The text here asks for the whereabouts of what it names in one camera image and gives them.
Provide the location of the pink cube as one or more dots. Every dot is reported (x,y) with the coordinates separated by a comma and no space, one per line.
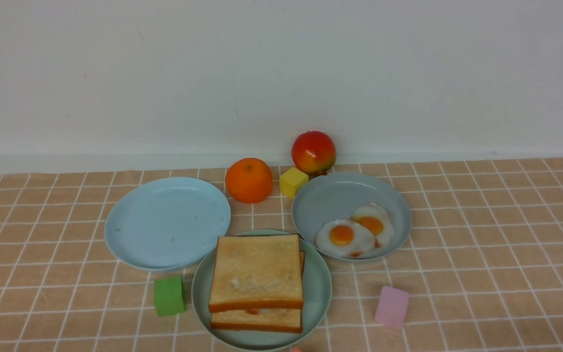
(392,307)

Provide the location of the orange fruit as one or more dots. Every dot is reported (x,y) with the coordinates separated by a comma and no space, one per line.
(249,180)

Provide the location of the light blue left plate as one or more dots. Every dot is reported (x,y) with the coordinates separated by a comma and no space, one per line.
(167,224)

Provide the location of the red yellow apple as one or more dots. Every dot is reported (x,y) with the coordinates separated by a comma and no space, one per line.
(314,153)

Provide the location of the grey-blue right plate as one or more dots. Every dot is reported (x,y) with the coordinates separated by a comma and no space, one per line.
(337,195)

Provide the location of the green cube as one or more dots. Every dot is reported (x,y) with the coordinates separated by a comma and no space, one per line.
(169,296)

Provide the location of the toast slice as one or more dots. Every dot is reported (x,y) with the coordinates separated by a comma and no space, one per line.
(273,320)
(257,272)

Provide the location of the yellow cube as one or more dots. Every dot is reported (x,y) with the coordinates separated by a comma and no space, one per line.
(291,181)

